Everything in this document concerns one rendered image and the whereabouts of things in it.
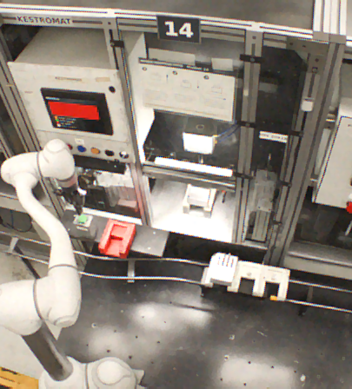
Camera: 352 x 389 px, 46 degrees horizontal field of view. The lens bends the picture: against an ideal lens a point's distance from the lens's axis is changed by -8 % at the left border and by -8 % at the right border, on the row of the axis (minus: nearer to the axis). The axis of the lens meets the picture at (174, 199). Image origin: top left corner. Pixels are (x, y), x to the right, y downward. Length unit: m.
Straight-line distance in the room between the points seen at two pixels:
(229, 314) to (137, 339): 0.45
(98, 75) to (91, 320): 1.22
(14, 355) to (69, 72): 2.03
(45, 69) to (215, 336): 1.37
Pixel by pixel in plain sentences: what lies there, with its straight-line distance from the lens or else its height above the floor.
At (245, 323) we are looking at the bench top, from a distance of 2.12.
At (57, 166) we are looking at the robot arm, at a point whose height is 1.47.
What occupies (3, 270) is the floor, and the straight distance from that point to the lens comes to 3.29.
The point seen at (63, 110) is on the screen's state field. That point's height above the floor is 1.65.
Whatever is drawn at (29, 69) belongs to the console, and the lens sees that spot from 1.56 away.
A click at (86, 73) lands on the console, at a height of 1.81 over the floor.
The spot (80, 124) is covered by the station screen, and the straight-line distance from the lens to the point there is 1.61.
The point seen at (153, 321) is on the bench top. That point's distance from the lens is 2.13.
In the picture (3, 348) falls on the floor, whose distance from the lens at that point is 3.06.
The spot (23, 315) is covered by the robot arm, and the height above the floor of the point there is 1.47.
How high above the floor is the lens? 2.68
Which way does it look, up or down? 55 degrees down
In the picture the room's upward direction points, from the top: 6 degrees counter-clockwise
